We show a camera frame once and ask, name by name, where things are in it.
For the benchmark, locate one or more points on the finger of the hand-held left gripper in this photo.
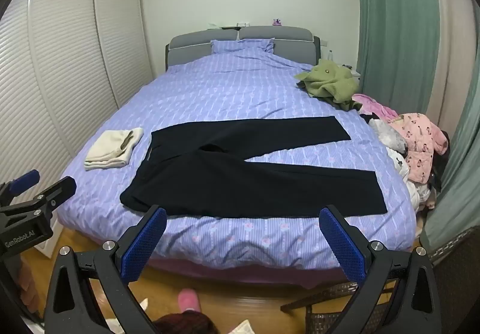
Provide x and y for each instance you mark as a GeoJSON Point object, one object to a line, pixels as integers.
{"type": "Point", "coordinates": [24, 180]}
{"type": "Point", "coordinates": [62, 187]}

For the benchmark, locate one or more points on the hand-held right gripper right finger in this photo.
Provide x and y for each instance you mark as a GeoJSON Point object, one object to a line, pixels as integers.
{"type": "Point", "coordinates": [341, 240]}

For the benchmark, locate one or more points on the pink printed jacket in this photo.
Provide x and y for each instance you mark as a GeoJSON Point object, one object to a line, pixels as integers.
{"type": "Point", "coordinates": [418, 139]}

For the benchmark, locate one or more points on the dark red trouser leg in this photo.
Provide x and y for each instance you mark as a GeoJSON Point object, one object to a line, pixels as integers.
{"type": "Point", "coordinates": [183, 324]}

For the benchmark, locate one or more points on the green fleece garment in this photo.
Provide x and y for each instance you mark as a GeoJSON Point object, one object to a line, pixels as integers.
{"type": "Point", "coordinates": [330, 82]}

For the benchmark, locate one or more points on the white nightstand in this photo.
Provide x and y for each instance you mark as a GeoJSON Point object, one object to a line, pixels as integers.
{"type": "Point", "coordinates": [354, 74]}

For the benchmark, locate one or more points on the purple toy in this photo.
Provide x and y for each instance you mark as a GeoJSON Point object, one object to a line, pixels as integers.
{"type": "Point", "coordinates": [277, 22]}

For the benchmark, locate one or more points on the white louvred wardrobe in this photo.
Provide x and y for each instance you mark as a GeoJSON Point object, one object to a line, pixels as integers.
{"type": "Point", "coordinates": [75, 56]}

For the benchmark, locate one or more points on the pink fluffy garment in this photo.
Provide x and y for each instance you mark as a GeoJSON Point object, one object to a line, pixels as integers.
{"type": "Point", "coordinates": [369, 101]}

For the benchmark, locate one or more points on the dark wicker chair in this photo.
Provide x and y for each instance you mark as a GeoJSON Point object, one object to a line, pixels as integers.
{"type": "Point", "coordinates": [330, 294]}

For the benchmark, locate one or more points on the green curtain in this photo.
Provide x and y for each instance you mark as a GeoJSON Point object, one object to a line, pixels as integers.
{"type": "Point", "coordinates": [461, 169]}
{"type": "Point", "coordinates": [397, 19]}

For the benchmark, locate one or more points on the grey bed headboard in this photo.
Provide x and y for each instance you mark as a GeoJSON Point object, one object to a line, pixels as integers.
{"type": "Point", "coordinates": [202, 39]}

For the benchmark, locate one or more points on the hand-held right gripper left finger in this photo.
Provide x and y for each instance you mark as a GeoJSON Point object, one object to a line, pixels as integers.
{"type": "Point", "coordinates": [146, 240]}

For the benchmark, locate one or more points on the grey white garment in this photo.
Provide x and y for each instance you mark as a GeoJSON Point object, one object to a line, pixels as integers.
{"type": "Point", "coordinates": [386, 135]}

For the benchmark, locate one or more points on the cream folded cloth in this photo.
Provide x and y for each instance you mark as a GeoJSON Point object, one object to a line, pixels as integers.
{"type": "Point", "coordinates": [108, 148]}

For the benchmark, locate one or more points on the black pants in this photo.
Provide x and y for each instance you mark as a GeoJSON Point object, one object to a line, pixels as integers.
{"type": "Point", "coordinates": [225, 184]}

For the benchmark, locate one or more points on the pink slipper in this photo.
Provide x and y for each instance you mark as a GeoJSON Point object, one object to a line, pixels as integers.
{"type": "Point", "coordinates": [188, 300]}

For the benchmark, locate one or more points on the blue floral pillow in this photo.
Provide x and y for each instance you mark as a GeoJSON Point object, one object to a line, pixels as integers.
{"type": "Point", "coordinates": [240, 46]}

